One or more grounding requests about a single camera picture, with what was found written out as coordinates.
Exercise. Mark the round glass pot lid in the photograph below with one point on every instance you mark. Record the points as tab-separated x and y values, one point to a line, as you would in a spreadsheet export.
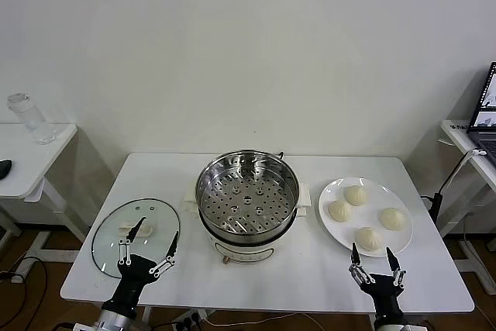
162	222

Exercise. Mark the clear plastic water bottle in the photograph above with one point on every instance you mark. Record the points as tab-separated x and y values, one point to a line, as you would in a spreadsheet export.
33	121

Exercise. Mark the black power adapter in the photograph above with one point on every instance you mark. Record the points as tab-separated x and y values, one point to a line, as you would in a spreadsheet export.
436	207

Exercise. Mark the open black laptop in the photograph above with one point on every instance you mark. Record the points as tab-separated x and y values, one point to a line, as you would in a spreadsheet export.
486	141

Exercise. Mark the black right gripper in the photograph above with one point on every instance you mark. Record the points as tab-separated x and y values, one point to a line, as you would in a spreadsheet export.
383	292

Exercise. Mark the white power strip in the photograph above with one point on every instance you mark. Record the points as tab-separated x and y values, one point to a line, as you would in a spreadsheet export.
191	317

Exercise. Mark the black computer mouse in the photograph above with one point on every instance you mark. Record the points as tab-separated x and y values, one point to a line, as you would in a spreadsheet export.
4	168

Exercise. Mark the round white plate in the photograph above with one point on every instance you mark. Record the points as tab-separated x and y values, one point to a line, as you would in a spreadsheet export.
366	217

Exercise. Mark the white electric cooking pot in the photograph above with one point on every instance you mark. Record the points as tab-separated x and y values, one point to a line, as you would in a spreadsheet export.
248	251

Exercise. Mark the white steamed baozi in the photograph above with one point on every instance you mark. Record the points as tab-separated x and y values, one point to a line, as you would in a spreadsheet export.
355	194
369	238
392	218
339	211

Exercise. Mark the white side table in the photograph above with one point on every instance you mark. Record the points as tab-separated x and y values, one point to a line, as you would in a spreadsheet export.
23	176

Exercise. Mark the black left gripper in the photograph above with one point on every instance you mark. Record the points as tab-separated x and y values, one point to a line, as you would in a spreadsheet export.
135	269

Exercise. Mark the white desk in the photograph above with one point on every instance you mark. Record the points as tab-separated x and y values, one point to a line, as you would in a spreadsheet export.
457	141

